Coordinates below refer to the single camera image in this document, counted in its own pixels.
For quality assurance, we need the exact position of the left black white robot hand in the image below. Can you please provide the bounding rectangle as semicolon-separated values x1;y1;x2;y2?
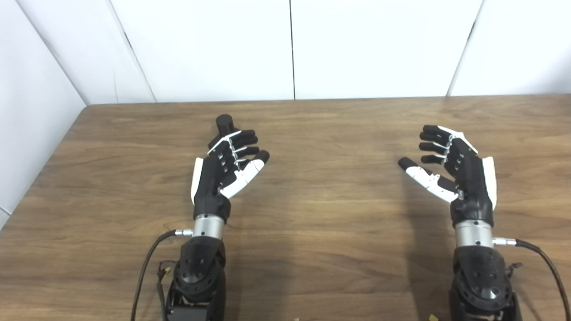
191;129;270;223

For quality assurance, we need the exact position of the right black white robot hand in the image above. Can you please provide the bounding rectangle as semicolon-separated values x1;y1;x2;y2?
398;125;497;228

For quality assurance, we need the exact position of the black peg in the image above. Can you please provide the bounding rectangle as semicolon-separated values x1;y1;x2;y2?
216;115;235;136

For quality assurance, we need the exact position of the thin left wire yellow connector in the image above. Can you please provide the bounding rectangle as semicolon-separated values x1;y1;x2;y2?
156;260;177;321

